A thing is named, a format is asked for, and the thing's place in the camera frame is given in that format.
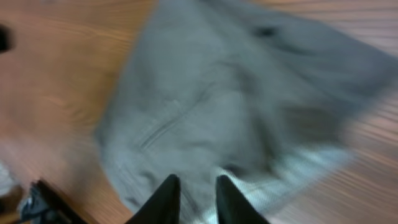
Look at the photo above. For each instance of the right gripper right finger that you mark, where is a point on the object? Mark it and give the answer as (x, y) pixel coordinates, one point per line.
(232, 206)

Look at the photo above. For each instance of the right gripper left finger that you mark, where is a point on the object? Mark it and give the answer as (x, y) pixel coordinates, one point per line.
(163, 207)

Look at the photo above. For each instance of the grey khaki shorts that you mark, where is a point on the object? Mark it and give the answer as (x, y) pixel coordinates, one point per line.
(228, 87)

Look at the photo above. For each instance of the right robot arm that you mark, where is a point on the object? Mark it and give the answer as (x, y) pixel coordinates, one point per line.
(44, 206)

